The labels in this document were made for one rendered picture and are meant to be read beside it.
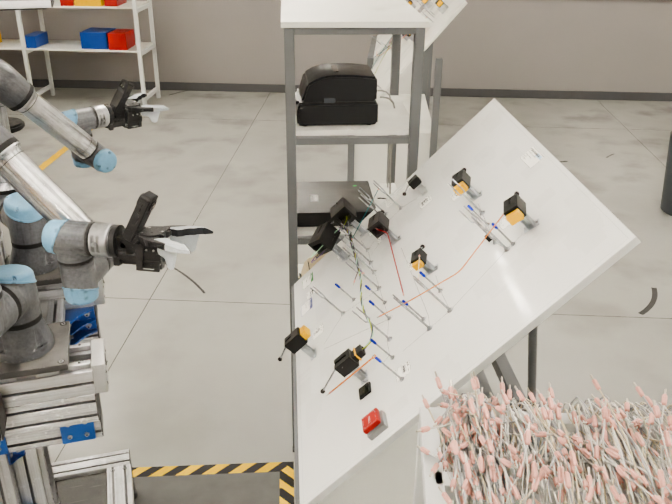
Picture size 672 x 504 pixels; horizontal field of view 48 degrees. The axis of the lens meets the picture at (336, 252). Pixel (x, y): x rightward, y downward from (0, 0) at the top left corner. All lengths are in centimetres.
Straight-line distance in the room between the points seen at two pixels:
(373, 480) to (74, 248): 101
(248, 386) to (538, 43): 664
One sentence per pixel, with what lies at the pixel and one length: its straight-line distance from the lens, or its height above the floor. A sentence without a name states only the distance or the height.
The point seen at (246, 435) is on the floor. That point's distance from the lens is 354.
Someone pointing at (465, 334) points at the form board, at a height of 128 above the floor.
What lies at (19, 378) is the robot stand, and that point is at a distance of 213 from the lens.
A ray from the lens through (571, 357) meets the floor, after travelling 425.
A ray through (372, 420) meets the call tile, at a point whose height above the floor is 110.
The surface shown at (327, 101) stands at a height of 156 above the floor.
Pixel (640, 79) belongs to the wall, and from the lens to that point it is 991.
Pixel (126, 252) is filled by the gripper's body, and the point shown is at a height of 154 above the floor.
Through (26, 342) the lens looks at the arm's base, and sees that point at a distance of 205.
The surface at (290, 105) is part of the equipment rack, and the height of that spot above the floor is 156.
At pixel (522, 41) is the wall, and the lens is 947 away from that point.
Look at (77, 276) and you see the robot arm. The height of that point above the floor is 148.
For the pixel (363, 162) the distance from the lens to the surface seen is 514.
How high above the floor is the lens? 224
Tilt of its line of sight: 26 degrees down
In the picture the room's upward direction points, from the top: straight up
